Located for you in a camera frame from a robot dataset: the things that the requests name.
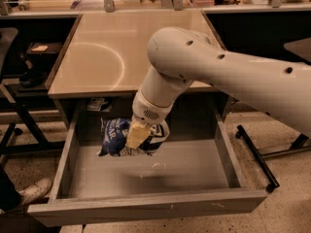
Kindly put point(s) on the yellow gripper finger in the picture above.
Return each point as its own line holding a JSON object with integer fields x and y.
{"x": 137, "y": 134}

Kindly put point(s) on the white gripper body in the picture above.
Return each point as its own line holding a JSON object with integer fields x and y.
{"x": 148, "y": 111}

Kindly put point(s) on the blue chip bag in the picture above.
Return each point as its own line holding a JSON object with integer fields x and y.
{"x": 114, "y": 133}

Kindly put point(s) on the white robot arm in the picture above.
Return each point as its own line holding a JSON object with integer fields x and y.
{"x": 180, "y": 57}

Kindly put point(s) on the paper label under counter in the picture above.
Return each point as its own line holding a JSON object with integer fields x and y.
{"x": 96, "y": 104}

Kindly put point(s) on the grey cabinet with counter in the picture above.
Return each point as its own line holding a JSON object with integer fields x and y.
{"x": 105, "y": 53}

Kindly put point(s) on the grey open drawer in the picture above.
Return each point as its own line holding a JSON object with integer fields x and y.
{"x": 194, "y": 173}

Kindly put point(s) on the white shoe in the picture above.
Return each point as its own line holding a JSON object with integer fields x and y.
{"x": 36, "y": 191}

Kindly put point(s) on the black box on shelf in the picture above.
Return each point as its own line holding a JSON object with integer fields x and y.
{"x": 44, "y": 48}

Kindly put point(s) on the black table leg bar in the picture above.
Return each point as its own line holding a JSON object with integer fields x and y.
{"x": 273, "y": 183}

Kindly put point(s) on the grey office chair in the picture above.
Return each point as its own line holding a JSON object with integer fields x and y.
{"x": 7, "y": 36}

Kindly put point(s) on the black desk frame left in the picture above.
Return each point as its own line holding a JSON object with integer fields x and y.
{"x": 26, "y": 118}

